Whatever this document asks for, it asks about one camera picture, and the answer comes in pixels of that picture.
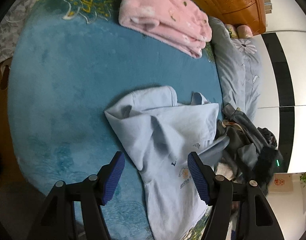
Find light blue printed t-shirt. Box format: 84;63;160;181
105;86;229;239

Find dark grey sweatshirt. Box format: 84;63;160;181
220;103;277;181

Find red door decoration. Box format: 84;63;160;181
274;178;285;186

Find wooden door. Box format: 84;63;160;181
269;173;301;193

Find beige fleece garment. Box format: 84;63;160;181
215;162;238;180

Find white black-striped wardrobe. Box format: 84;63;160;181
255;31;306;173

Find grey-blue floral duvet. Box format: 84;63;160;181
209;17;263;121

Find pink pillow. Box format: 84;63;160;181
236;25;253;38

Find yellow floral pillow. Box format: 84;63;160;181
224;24;238;39

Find teal floral bed blanket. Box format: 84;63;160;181
7;0;225;240

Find picture frames on headboard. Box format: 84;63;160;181
264;0;272;14

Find folded pink fleece blanket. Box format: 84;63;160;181
118;0;212;59

